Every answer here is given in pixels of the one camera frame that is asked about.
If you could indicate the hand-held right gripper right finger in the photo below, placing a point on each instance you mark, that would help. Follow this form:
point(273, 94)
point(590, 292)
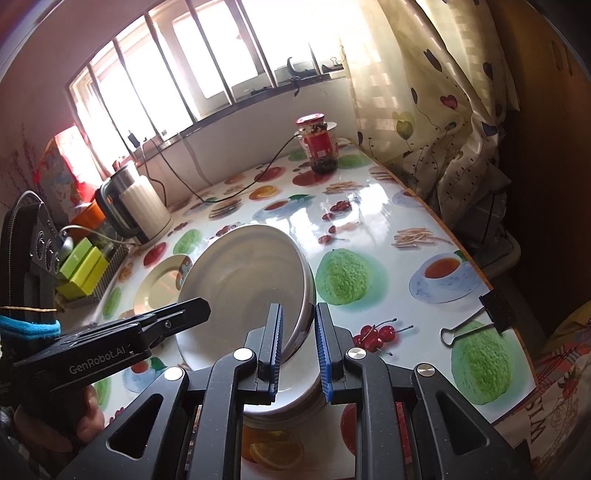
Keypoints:
point(323, 350)

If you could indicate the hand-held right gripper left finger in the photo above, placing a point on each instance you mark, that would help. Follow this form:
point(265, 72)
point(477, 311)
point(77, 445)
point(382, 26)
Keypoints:
point(276, 350)

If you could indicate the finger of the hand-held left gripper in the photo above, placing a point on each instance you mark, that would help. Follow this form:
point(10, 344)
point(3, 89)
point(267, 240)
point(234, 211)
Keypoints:
point(175, 316)

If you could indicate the beige plate with blue print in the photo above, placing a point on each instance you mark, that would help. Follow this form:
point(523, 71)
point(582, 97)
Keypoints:
point(159, 286)

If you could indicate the white plate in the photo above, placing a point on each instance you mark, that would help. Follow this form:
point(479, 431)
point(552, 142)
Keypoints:
point(295, 390)

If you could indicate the white bowl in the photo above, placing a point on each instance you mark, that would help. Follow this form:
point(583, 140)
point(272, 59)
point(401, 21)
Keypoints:
point(240, 277)
point(286, 415)

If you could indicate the person's left forearm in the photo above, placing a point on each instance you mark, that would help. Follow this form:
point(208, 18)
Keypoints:
point(18, 457)

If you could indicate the person's left hand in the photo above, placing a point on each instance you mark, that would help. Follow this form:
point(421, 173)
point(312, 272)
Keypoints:
point(90, 413)

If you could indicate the blue cloth band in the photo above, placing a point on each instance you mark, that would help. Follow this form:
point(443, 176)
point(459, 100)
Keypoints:
point(32, 328)

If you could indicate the grey striped tray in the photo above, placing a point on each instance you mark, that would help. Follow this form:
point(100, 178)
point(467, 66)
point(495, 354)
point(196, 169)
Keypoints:
point(113, 272)

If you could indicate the yellow-green box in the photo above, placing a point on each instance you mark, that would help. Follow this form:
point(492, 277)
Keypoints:
point(87, 277)

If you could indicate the light green box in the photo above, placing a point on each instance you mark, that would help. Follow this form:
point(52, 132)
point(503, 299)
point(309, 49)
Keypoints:
point(76, 256)

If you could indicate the cream electric kettle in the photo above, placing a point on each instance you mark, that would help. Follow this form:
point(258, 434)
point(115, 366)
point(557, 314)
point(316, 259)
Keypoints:
point(143, 207)

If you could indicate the orange container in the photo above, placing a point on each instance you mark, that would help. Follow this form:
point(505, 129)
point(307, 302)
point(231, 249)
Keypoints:
point(87, 217)

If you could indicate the fruit-printed tablecloth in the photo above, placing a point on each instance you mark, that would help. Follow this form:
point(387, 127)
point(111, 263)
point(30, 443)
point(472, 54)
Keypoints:
point(369, 221)

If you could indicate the black binder clip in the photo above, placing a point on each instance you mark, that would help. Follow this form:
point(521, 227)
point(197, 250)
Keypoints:
point(496, 309)

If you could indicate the colourful printed box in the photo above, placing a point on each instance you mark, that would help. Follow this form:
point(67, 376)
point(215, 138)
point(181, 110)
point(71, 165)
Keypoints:
point(60, 161)

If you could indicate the grey storage box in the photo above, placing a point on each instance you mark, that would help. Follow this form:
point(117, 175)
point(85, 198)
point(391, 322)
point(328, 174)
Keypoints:
point(503, 249)

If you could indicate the red-lidded glass jar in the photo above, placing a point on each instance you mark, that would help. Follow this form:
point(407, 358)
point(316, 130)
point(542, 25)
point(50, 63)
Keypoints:
point(318, 143)

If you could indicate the printed blanket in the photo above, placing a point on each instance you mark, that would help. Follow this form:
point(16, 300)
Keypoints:
point(554, 406)

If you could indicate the cream heart-print curtain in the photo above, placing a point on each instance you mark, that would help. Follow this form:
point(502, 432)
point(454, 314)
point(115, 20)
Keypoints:
point(438, 115)

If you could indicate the black hook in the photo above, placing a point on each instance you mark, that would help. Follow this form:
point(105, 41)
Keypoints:
point(294, 69)

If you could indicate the barred window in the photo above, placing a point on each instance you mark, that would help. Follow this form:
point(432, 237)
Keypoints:
point(231, 46)

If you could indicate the small binder clip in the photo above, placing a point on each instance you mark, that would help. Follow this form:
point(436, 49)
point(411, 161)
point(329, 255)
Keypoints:
point(336, 62)

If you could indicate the brown wooden cabinet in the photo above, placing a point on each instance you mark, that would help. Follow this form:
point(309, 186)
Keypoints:
point(545, 138)

